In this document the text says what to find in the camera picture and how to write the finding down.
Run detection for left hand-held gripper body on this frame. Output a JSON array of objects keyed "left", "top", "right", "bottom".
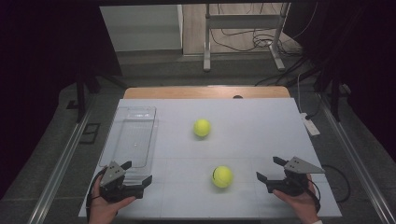
[{"left": 99, "top": 161, "right": 146, "bottom": 203}]

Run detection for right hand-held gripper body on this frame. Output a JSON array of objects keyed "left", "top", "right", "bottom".
[{"left": 265, "top": 156, "right": 326, "bottom": 198}]

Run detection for clear plastic tray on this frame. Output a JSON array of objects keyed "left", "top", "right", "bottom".
[{"left": 98, "top": 105, "right": 160, "bottom": 186}]

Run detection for yellow tennis ball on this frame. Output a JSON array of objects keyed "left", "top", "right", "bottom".
[
  {"left": 212, "top": 165, "right": 233, "bottom": 189},
  {"left": 192, "top": 119, "right": 212, "bottom": 138}
]

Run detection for person's left hand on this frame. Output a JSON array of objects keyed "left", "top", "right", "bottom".
[{"left": 88, "top": 175, "right": 137, "bottom": 224}]

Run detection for person's right hand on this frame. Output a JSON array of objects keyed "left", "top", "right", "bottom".
[{"left": 273, "top": 174, "right": 320, "bottom": 224}]

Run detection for white power strip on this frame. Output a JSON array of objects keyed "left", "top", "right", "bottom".
[{"left": 299, "top": 112, "right": 321, "bottom": 137}]

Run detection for black metal stand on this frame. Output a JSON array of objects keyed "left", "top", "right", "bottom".
[
  {"left": 314, "top": 71, "right": 353, "bottom": 122},
  {"left": 66, "top": 66, "right": 129, "bottom": 124}
]

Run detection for wooden table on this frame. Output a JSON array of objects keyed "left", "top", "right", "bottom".
[{"left": 123, "top": 86, "right": 291, "bottom": 100}]

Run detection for dark curtain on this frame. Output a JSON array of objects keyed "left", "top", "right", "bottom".
[
  {"left": 283, "top": 0, "right": 396, "bottom": 162},
  {"left": 0, "top": 0, "right": 122, "bottom": 200}
]

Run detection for white panel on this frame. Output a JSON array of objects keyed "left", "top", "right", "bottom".
[{"left": 99, "top": 4, "right": 183, "bottom": 52}]

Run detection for white metal stand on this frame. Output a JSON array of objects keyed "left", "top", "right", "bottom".
[{"left": 203, "top": 3, "right": 292, "bottom": 73}]

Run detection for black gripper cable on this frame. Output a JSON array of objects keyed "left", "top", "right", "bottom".
[
  {"left": 306, "top": 178, "right": 321, "bottom": 214},
  {"left": 86, "top": 169, "right": 106, "bottom": 223}
]

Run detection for black looped floor cable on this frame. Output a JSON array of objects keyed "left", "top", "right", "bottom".
[{"left": 321, "top": 163, "right": 351, "bottom": 203}]

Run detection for aluminium floor rail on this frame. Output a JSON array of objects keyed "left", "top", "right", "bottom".
[
  {"left": 317, "top": 92, "right": 396, "bottom": 224},
  {"left": 35, "top": 105, "right": 94, "bottom": 224}
]

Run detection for tangle of black floor cables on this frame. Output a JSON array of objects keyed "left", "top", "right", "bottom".
[{"left": 209, "top": 3, "right": 312, "bottom": 88}]

